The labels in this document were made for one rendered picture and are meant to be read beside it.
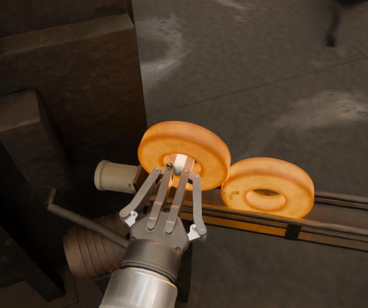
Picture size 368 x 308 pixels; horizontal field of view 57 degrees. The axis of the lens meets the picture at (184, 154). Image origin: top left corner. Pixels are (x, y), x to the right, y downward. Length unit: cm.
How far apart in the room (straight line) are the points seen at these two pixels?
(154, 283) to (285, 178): 25
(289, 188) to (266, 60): 162
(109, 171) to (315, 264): 93
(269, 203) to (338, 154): 111
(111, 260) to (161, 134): 37
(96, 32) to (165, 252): 42
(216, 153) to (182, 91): 136
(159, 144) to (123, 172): 15
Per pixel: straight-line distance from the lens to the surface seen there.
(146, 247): 44
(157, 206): 49
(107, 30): 68
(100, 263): 78
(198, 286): 126
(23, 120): 64
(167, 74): 197
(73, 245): 78
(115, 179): 65
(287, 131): 172
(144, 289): 42
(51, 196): 76
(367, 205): 68
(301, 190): 56
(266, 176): 54
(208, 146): 50
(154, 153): 55
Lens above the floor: 122
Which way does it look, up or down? 51 degrees down
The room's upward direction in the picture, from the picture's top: straight up
